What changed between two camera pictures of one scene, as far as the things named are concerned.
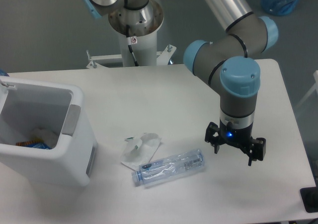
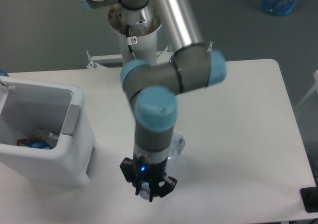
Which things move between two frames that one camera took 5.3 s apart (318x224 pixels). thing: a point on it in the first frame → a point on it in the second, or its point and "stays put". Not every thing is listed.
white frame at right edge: x=315 y=76 stays put
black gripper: x=227 y=133 → x=137 y=170
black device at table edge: x=309 y=196 stays put
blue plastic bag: x=280 y=0 stays put
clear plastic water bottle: x=177 y=166 → x=177 y=143
